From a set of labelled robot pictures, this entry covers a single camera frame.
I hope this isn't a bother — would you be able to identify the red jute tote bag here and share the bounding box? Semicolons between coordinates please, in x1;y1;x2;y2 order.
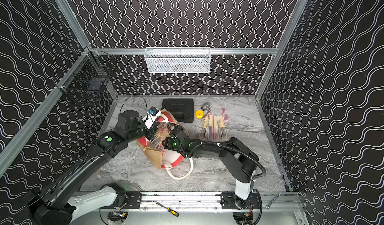
136;109;194;180

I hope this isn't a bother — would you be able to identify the bamboo fan purple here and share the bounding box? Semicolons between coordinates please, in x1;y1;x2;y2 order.
208;115;214;141

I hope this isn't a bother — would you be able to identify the bamboo fan pink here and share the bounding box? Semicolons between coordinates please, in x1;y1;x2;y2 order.
213;116;219;142

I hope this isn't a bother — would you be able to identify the bamboo fan grey floral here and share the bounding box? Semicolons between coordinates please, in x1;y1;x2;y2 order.
219;108;229;141

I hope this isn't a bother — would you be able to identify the bamboo fan floral white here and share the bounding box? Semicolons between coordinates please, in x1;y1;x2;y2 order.
199;117;209;141

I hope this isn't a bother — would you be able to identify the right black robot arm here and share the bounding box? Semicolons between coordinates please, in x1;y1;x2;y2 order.
162;126;266;210

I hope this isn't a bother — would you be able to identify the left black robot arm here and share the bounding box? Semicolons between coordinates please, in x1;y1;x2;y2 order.
25;107;162;225

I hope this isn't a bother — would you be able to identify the folding fans bundle in bag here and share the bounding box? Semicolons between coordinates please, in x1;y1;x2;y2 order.
146;127;170;152

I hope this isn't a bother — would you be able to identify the black plastic tool case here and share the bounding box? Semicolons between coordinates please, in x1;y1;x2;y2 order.
162;98;194;123

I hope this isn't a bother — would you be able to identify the yellow thread seal tape spool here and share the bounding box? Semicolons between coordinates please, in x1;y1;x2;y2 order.
195;110;205;119

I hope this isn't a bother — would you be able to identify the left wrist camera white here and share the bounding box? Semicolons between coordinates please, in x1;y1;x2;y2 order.
143;107;162;129

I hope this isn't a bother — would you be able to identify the steel ball valve brown handle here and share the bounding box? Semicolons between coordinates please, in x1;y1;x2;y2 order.
201;102;211;118

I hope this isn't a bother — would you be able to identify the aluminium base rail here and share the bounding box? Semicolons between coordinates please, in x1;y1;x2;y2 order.
74;191;301;212

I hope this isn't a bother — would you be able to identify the yellow black handled screwdriver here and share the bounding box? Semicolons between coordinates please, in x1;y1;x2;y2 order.
156;202;179;217

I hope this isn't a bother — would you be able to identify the white wire mesh basket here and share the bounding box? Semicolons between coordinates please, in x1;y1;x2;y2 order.
144;47;212;74

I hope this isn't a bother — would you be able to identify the black wire mesh basket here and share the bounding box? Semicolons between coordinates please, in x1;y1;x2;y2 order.
56;51;118;106

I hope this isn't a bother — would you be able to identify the aluminium frame corner post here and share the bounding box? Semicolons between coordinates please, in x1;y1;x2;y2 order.
255;0;309;101

